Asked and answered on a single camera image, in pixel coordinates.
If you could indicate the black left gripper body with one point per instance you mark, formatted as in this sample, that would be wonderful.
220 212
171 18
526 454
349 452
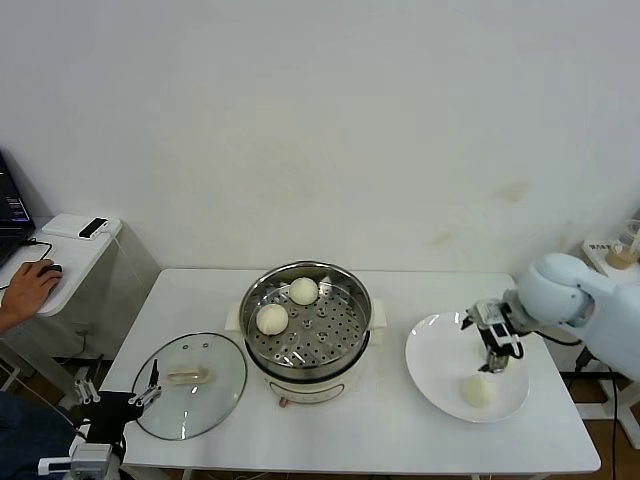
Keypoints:
107 415

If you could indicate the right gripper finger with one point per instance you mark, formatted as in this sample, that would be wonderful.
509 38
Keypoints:
488 350
502 361

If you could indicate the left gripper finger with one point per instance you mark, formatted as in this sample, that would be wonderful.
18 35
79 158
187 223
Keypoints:
86 390
150 392

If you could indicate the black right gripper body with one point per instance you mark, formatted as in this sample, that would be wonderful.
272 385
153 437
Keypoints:
495 322

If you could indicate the white steamed baozi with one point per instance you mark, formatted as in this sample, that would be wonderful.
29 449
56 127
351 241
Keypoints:
272 320
303 291
479 391

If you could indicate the round glass lid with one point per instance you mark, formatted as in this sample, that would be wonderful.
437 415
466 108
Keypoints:
210 400

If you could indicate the person's bare forearm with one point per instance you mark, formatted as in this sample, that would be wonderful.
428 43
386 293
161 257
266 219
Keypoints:
2 322

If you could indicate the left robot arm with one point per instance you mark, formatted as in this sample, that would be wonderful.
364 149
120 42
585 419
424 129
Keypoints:
92 457

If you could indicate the perforated steel steamer basket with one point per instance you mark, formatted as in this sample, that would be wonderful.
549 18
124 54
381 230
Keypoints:
320 345

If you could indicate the person's bare hand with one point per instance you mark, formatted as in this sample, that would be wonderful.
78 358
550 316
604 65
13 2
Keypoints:
30 292

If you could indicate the white round plate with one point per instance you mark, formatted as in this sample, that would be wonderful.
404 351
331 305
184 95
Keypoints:
430 360

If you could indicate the blue jeans leg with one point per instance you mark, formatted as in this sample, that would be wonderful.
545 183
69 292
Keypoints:
30 440

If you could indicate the white side table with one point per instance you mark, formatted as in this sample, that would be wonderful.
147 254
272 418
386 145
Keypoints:
599 258

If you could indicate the black computer mouse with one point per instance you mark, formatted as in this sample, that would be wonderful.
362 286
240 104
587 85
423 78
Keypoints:
53 270

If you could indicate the small white labelled box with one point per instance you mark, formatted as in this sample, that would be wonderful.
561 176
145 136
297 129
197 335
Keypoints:
598 246

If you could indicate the white side desk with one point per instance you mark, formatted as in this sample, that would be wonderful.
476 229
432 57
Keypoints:
75 252

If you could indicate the clear cup with brown drink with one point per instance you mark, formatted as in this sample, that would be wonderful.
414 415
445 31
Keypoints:
620 259

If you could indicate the small black device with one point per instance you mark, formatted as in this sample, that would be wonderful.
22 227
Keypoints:
94 227

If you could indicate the flat white box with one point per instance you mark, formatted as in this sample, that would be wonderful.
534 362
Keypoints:
62 226

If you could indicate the black laptop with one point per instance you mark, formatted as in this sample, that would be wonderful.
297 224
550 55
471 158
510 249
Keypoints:
10 210

